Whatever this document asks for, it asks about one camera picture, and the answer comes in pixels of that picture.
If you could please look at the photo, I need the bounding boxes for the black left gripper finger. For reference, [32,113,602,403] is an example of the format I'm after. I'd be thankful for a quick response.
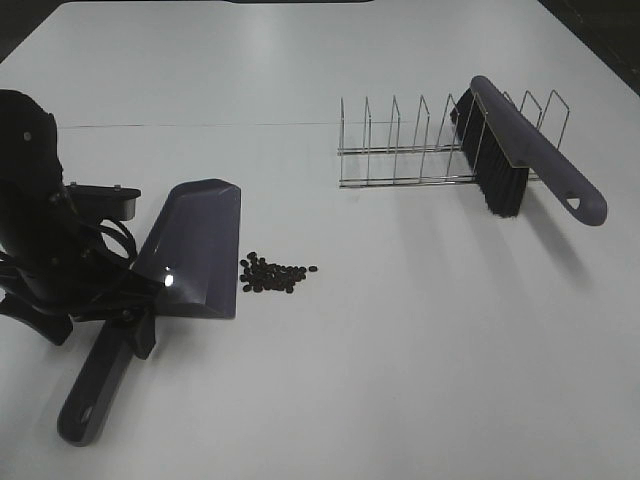
[1,294,73,346]
[127,307,156,360]

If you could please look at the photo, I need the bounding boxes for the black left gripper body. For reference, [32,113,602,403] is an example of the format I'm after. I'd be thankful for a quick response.
[1,219,164,322]

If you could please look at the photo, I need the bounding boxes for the purple plastic dustpan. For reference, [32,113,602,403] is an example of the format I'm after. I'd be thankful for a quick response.
[57,179,241,446]

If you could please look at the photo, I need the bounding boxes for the pile of coffee beans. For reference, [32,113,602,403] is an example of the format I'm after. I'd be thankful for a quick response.
[239,251,319,294]

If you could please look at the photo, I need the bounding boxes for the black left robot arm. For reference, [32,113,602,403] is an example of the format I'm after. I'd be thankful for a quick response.
[1,89,164,359]

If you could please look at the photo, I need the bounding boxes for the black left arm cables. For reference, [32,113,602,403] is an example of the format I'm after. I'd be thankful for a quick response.
[69,214,139,281]

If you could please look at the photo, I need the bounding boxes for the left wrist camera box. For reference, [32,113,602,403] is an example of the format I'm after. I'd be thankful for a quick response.
[66,183,141,223]

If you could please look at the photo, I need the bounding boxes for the chrome wire dish rack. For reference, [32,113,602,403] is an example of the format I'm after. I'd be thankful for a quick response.
[337,89,571,189]

